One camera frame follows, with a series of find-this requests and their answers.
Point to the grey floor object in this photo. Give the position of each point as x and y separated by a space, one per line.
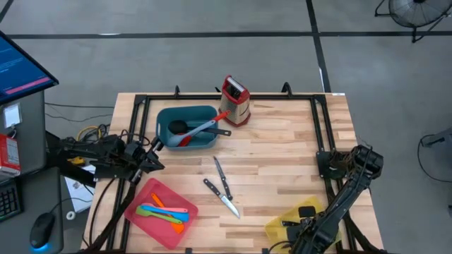
439 137

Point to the black computer mouse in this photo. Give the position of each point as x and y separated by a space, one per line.
42 231

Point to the grey desk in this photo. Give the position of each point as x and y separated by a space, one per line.
35 190

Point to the pink spatula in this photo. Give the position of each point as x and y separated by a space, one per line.
180 210

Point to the white tape roll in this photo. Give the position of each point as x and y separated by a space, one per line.
67 215

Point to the black metal table frame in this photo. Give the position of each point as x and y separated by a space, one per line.
229 96

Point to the computer monitor blue screen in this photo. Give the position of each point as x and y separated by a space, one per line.
17 70

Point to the pink plastic tray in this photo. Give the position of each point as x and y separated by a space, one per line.
155 233

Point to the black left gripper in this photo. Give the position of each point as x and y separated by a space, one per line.
136 158

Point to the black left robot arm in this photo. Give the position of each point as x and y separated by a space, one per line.
99 155

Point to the white label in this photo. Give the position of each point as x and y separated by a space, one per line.
12 115

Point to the white paper sheet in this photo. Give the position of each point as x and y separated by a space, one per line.
79 194

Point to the yellow plastic tray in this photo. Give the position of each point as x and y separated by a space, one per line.
275 231

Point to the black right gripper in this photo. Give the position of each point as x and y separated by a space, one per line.
303 231

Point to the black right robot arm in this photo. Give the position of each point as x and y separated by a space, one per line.
349 190

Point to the grey computer case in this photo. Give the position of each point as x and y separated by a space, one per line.
31 141

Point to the red spatula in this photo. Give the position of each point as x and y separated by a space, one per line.
222 115

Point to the orange spatula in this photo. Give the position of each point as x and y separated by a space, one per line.
178 227

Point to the grey-blue serving spoon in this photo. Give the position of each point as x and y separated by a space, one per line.
197 130

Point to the red box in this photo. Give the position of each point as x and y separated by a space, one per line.
8 155

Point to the black keyboard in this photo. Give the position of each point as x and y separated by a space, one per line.
8 201

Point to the black floor fan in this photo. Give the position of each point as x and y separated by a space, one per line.
416 12

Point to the black ladle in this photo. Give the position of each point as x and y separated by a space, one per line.
178 127

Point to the steel box grater red trim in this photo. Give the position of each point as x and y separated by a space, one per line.
234 106

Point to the teal plastic bin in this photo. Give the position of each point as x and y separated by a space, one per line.
201 143

